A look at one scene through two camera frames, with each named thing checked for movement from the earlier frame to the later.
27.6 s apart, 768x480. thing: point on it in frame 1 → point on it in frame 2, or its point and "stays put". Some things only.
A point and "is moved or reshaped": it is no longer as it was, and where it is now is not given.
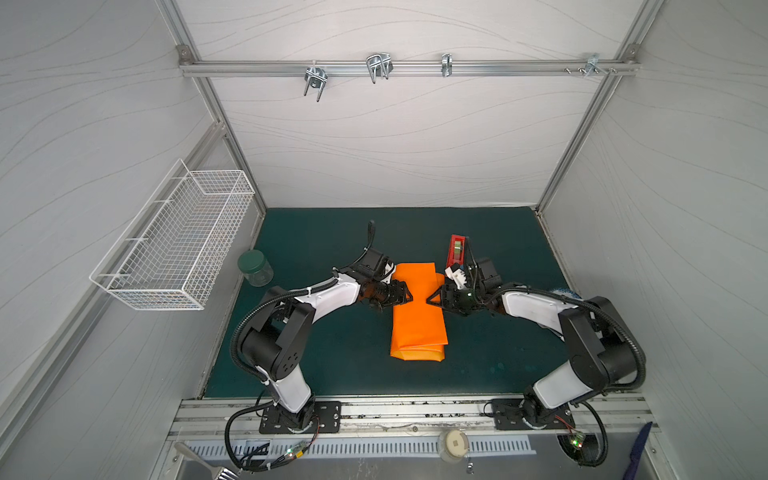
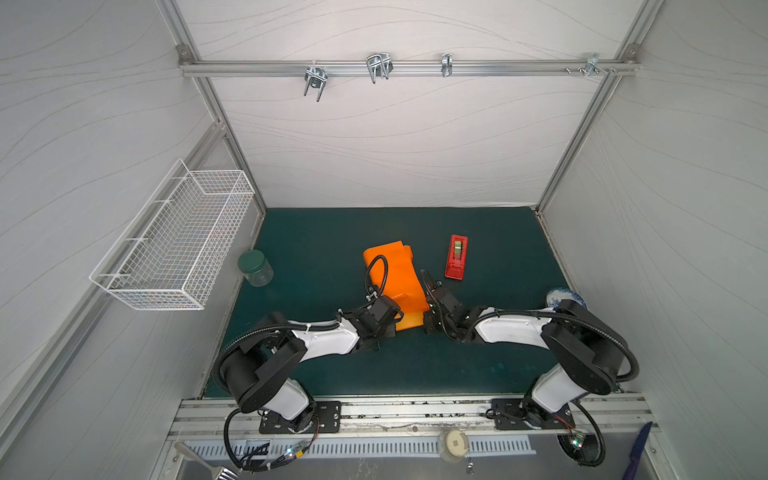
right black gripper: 447,297 → 437,300
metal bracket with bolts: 592,65 stays put
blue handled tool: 637,450 stays put
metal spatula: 220,473 stays put
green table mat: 346,353 stays put
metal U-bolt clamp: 316,77 stays put
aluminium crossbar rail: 240,68 stays put
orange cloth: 419,328 is moved or reshaped
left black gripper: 397,296 → 391,329
